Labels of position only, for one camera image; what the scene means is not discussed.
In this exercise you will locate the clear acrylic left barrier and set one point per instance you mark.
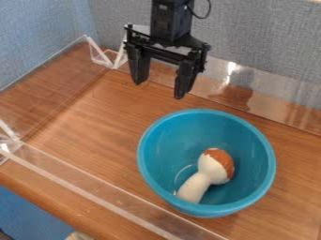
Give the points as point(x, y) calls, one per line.
point(21, 61)

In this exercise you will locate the clear acrylic front barrier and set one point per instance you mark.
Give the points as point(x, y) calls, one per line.
point(129, 206)

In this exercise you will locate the clear acrylic corner bracket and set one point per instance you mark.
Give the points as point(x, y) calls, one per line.
point(108, 58)

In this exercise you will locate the clear acrylic barrier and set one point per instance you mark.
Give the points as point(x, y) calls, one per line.
point(129, 206)
point(279, 98)
point(21, 61)

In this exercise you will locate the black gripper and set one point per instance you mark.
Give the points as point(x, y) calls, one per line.
point(167, 40)

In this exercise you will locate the blue plastic bowl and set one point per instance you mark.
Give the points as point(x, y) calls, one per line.
point(169, 151)

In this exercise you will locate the white brown toy mushroom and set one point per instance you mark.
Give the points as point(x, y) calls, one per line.
point(216, 171)

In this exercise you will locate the clear acrylic back barrier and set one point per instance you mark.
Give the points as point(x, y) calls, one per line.
point(279, 98)

